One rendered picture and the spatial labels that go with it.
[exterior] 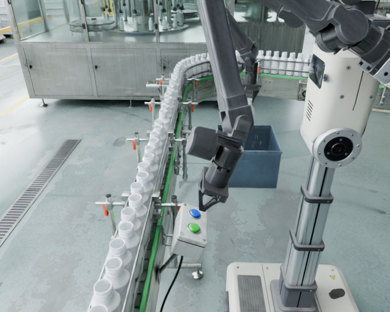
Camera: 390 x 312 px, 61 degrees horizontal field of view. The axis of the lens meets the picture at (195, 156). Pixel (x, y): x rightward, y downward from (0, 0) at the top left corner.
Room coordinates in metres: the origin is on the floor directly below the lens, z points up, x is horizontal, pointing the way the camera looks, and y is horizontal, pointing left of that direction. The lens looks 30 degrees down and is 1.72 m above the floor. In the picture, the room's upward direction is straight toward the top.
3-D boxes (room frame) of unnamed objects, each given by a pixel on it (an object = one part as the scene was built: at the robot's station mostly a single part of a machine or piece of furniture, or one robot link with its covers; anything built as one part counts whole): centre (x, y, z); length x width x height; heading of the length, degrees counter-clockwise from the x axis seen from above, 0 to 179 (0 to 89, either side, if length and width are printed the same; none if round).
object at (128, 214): (0.69, 0.18, 1.08); 0.06 x 0.06 x 0.17
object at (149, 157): (0.98, 0.16, 1.08); 0.06 x 0.06 x 0.17
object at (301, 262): (1.09, -0.49, 0.49); 0.13 x 0.13 x 0.40; 88
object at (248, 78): (1.56, -0.27, 1.26); 0.10 x 0.07 x 0.07; 89
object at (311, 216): (1.09, -0.49, 0.74); 0.11 x 0.11 x 0.40; 88
